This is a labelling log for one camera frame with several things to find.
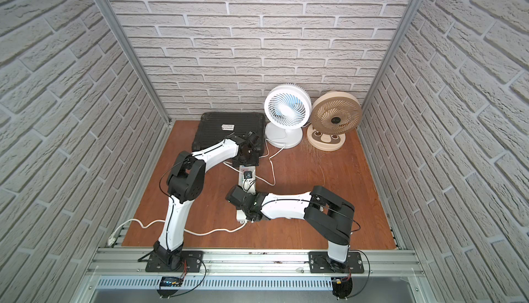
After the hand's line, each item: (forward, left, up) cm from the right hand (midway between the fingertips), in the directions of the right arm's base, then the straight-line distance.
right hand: (245, 194), depth 87 cm
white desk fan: (+29, -20, +22) cm, 42 cm away
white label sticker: (+37, +10, +5) cm, 38 cm away
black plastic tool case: (+40, +17, +3) cm, 43 cm away
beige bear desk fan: (+26, -41, +20) cm, 53 cm away
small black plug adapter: (+1, -2, +15) cm, 15 cm away
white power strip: (-15, -1, +16) cm, 21 cm away
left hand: (+21, +1, -2) cm, 21 cm away
